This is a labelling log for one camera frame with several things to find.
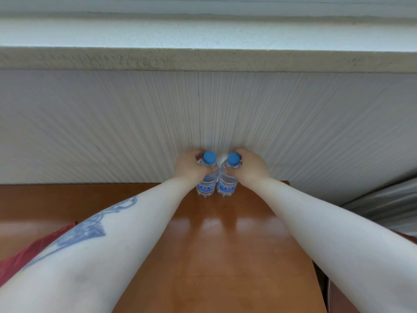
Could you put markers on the person's right forearm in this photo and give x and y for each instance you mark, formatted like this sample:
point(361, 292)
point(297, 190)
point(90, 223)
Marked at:
point(335, 241)

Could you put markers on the clear water bottle blue cap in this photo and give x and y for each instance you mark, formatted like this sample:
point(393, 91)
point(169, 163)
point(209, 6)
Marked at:
point(226, 186)
point(206, 184)

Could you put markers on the person's right hand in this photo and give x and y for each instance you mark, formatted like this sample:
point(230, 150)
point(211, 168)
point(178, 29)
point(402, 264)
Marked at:
point(252, 167)

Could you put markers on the white window sill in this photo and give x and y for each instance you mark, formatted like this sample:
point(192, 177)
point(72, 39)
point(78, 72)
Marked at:
point(208, 45)

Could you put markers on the grey curtain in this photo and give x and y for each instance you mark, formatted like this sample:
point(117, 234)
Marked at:
point(384, 205)

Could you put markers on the person's left forearm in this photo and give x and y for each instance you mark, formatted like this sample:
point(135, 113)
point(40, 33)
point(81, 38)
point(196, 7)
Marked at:
point(91, 244)

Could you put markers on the person's left hand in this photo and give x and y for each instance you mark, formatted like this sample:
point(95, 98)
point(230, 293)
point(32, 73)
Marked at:
point(188, 166)

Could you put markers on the person's left thumb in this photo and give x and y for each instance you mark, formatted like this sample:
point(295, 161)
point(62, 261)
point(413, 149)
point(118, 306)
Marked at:
point(206, 171)

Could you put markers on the red cloth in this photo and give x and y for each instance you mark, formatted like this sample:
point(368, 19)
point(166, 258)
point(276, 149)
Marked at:
point(29, 254)

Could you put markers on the person's right thumb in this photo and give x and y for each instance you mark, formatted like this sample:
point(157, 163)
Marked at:
point(232, 172)

